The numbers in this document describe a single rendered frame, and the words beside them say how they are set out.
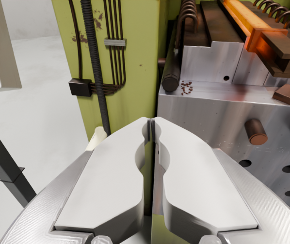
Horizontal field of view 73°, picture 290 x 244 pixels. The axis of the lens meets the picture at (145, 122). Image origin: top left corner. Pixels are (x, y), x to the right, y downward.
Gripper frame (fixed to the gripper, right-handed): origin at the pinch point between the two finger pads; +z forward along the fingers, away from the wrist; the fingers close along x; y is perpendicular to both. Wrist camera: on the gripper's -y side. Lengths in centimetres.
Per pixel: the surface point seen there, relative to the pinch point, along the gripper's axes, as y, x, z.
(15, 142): 79, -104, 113
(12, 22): 1, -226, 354
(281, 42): -2.4, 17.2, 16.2
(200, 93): 6.3, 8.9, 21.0
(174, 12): -6, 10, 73
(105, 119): 24, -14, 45
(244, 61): 1.5, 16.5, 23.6
